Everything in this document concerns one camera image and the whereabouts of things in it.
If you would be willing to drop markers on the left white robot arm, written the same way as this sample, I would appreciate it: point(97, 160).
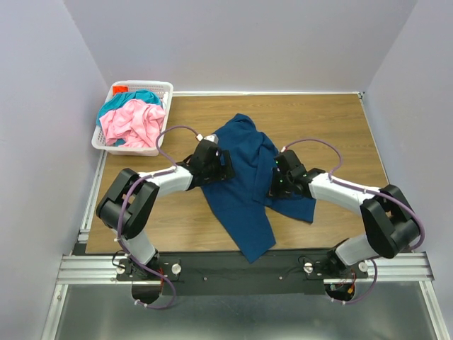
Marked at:
point(127, 204)

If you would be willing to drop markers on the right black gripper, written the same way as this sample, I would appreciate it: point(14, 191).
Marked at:
point(272, 190)

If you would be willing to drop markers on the dark blue t shirt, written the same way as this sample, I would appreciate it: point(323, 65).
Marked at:
point(239, 203)

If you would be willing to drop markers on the orange cloth in basket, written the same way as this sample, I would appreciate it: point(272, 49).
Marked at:
point(119, 90)

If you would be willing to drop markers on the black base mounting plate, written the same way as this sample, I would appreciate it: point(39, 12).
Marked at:
point(305, 271)

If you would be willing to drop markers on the pink t shirt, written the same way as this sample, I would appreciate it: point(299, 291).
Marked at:
point(137, 124)

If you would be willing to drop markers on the teal t shirt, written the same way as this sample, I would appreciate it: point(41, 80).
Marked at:
point(120, 99)

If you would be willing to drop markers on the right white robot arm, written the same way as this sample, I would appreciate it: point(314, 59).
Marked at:
point(389, 222)

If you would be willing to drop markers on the aluminium frame rail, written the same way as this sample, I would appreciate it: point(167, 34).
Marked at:
point(98, 270)

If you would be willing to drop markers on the white plastic laundry basket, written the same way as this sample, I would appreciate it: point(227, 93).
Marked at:
point(164, 90)

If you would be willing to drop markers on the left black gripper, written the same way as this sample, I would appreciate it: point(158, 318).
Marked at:
point(224, 172)

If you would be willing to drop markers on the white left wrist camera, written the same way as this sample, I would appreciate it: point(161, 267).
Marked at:
point(211, 138)

